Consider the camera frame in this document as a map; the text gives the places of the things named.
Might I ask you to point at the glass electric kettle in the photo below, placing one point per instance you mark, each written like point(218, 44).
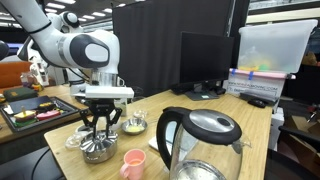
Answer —
point(200, 144)

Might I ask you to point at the black office chair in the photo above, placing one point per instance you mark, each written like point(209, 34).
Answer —
point(296, 157)

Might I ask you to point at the steel pot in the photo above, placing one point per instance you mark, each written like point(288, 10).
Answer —
point(95, 153)

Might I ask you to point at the black tray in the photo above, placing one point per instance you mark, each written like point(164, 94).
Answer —
point(29, 113)

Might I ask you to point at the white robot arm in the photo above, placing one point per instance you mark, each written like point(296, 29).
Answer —
point(98, 50)

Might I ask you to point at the pink plastic cup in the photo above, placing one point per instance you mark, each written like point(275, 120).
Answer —
point(133, 167)

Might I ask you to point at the black computer monitor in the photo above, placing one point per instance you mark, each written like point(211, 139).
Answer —
point(204, 61)

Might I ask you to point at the small steel pan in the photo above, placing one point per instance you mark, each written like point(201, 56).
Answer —
point(134, 126)

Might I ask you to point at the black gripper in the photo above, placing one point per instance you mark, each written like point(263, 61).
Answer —
point(101, 107)

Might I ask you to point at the white cardboard box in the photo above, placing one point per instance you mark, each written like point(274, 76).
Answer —
point(268, 83)

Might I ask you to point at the dark green case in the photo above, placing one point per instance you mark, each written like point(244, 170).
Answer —
point(20, 93)

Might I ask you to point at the black computer mouse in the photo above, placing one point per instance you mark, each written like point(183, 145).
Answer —
point(257, 103)

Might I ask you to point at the clear plastic storage bin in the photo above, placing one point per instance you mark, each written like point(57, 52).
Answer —
point(277, 47)

